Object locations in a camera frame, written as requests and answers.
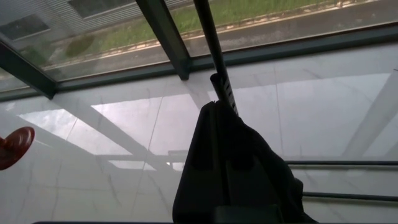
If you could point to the black garment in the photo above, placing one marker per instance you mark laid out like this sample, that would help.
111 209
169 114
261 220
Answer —
289 193

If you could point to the window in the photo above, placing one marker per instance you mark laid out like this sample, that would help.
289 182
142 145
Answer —
168 31

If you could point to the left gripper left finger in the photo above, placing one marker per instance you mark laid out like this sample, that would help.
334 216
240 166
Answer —
199 186

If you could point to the red wooden disc stand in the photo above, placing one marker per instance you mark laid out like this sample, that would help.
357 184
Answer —
15 149

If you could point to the black clothes rack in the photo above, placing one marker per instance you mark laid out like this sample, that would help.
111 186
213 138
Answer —
211 37

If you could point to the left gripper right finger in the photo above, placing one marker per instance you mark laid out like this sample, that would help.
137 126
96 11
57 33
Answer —
242 186

